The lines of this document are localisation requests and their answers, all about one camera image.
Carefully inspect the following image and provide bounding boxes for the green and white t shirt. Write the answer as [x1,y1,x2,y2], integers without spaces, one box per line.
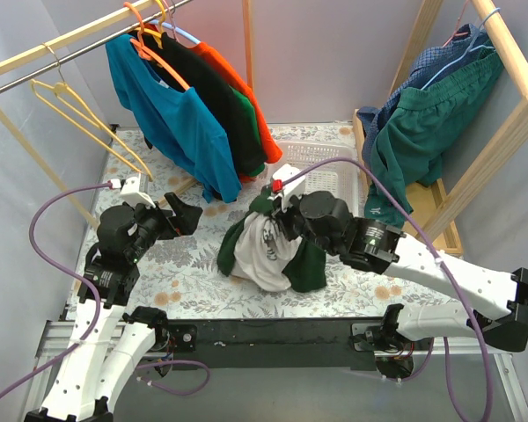
[216,188,327,293]

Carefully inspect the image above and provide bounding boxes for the blue t shirt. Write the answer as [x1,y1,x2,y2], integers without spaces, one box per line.
[105,34,241,203]

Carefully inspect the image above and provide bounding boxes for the orange plastic hanger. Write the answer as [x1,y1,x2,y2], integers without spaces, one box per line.
[121,0,189,91]

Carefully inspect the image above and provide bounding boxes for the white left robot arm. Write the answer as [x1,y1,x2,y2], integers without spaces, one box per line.
[26,193,202,421]

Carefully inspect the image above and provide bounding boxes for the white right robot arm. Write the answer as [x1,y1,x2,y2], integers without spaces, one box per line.
[271,191,528,353]

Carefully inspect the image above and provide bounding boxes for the orange t shirt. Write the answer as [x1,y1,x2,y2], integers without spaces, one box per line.
[190,41,282,164]

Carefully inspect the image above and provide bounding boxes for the black t shirt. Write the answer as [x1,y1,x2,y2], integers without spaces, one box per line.
[143,33,252,176]

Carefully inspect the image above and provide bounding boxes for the dark yellow plastic hanger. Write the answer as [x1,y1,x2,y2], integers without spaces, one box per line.
[144,0,168,48]

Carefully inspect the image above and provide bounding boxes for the white plastic basket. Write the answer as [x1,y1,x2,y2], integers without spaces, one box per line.
[266,140,361,214]

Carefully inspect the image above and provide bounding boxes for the floral table cloth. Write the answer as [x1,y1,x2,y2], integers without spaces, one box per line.
[65,122,473,321]

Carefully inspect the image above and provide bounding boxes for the wooden clothes rack right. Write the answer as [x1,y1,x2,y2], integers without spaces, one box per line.
[351,0,528,260]

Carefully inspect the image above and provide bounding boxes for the wooden clothes rack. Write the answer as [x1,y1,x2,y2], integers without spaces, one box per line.
[351,0,528,260]
[0,0,256,229]

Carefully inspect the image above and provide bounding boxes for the teal green shorts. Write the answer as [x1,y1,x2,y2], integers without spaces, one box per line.
[363,40,503,228]

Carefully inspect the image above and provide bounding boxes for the metal hanging rod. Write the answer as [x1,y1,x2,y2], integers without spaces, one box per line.
[0,0,192,96]

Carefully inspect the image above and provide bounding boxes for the wooden clothes rack left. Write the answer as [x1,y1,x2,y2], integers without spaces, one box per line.
[0,0,256,229]

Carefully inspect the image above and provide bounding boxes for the blue checkered shorts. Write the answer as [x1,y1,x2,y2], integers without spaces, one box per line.
[356,23,494,162]

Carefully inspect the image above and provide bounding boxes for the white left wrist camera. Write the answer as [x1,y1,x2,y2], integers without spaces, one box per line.
[107,173,156,210]

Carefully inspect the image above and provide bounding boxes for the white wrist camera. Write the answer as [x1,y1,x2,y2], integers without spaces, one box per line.
[269,164,306,212]
[107,173,156,210]

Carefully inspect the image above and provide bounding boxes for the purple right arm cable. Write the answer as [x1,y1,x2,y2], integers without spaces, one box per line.
[281,156,495,422]

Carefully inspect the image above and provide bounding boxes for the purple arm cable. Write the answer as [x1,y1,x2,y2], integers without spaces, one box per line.
[0,181,124,422]
[281,156,495,422]

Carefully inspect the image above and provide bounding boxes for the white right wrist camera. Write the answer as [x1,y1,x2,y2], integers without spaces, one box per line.
[269,164,306,212]

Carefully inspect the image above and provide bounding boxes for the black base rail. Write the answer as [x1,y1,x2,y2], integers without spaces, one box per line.
[158,314,428,373]

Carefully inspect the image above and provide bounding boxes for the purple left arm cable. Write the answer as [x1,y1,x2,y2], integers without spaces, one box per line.
[0,181,124,422]

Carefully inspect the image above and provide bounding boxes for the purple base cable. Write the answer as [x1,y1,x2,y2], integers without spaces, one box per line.
[134,354,211,396]

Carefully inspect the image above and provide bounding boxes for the light blue wire hanger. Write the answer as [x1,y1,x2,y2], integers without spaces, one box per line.
[421,7,501,91]

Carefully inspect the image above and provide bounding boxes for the pink wire hanger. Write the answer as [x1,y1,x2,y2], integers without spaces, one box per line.
[442,0,470,47]

